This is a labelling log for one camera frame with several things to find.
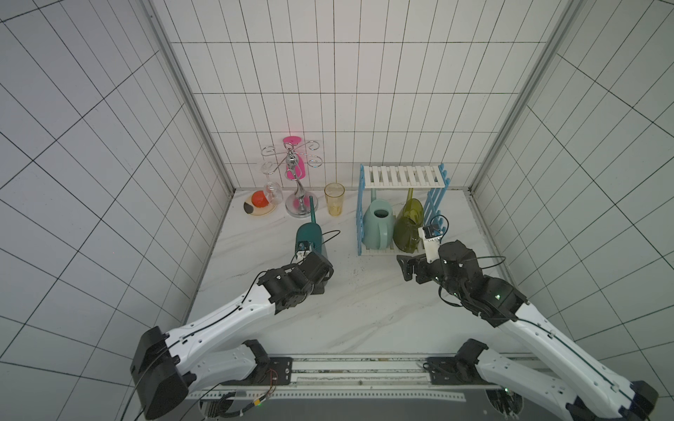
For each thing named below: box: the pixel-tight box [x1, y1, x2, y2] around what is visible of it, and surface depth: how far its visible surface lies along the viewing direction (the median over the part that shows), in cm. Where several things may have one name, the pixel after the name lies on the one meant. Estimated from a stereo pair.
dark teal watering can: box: [294, 195, 323, 259], surface depth 86 cm
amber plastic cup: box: [323, 182, 345, 217], surface depth 106 cm
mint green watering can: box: [361, 189, 396, 251], surface depth 90 cm
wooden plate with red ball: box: [243, 190, 277, 216], surface depth 113 cm
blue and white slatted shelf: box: [356, 163, 452, 257], surface depth 91 cm
